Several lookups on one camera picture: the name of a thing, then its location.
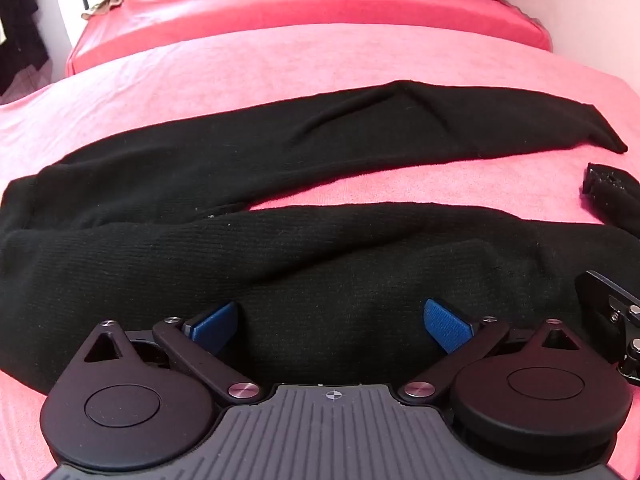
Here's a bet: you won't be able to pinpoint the dark hanging clothes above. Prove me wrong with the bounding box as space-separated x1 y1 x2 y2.
0 0 48 98

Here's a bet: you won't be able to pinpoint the black glove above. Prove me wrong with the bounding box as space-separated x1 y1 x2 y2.
580 162 640 240

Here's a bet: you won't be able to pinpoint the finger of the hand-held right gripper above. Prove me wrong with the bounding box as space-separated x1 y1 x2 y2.
574 270 640 387

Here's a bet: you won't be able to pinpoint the pink blanket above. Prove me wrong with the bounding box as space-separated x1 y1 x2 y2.
0 37 640 480

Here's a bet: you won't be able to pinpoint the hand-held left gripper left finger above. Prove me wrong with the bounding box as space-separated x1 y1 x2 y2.
82 301 262 405

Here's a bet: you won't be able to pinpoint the pink bed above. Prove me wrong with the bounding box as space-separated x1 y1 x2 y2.
65 0 553 78

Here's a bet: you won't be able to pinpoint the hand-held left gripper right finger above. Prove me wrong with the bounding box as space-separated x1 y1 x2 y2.
399 298 581 406

